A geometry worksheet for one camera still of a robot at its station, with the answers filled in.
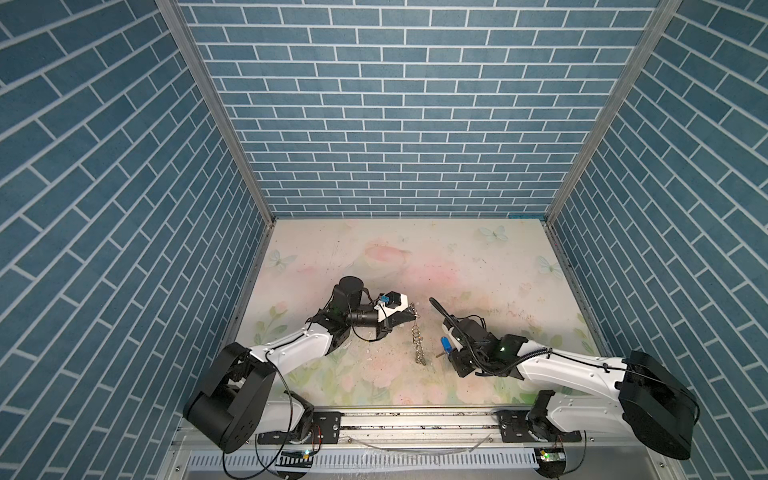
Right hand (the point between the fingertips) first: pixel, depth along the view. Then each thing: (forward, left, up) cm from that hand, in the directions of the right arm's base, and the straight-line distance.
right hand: (448, 355), depth 85 cm
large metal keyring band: (0, +9, +11) cm, 14 cm away
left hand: (+4, +11, +14) cm, 18 cm away
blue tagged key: (+4, 0, -1) cm, 4 cm away
